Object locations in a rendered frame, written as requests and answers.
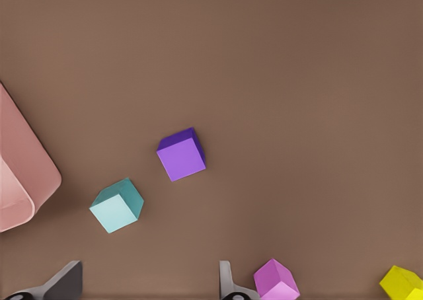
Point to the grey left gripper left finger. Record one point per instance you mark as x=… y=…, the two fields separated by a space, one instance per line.
x=63 y=281

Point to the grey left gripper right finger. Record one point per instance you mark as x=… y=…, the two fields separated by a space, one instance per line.
x=227 y=280

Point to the pink magenta cube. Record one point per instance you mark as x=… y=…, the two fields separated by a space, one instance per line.
x=276 y=280

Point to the light teal cube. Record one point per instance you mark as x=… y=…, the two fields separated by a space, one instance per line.
x=116 y=207

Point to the pink plastic bin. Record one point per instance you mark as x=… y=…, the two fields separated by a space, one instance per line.
x=23 y=177

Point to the purple cube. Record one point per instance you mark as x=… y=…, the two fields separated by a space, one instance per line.
x=181 y=156

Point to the yellow cube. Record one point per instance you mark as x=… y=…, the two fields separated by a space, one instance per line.
x=403 y=283

